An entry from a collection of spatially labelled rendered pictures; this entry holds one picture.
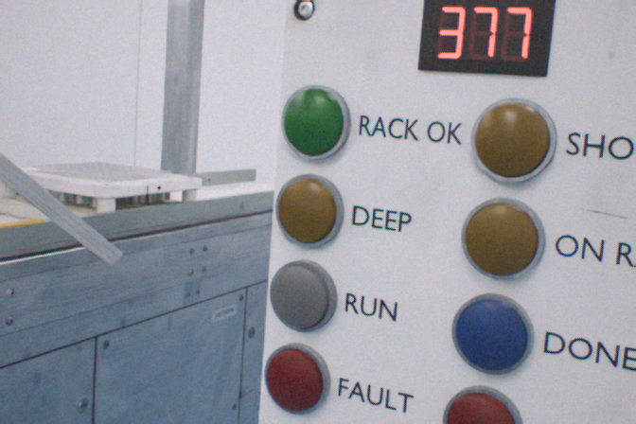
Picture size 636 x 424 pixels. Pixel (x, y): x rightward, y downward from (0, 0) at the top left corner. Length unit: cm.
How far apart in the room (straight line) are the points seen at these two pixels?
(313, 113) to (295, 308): 8
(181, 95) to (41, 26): 348
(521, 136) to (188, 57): 155
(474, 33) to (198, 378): 134
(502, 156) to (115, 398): 116
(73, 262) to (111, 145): 378
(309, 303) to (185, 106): 150
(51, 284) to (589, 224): 94
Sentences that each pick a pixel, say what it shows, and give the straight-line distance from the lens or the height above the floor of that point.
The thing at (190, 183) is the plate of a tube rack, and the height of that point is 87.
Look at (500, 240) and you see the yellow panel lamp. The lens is 29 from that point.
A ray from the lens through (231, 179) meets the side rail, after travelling 196.
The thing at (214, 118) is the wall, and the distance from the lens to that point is 456.
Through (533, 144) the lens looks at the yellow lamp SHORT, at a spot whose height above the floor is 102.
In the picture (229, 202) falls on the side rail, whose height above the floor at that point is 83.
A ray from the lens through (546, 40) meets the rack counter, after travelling 29.
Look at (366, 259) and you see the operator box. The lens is 32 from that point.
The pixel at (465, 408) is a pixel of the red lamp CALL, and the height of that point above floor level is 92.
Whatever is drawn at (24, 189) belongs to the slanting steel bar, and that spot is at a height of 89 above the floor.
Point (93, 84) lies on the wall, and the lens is 500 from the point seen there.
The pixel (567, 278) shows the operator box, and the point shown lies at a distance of 30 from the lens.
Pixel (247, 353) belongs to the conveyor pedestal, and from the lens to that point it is 172.
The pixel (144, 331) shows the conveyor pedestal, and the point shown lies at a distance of 141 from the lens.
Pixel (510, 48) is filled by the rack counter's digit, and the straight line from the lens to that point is 29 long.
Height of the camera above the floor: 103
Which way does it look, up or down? 8 degrees down
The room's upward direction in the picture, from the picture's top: 4 degrees clockwise
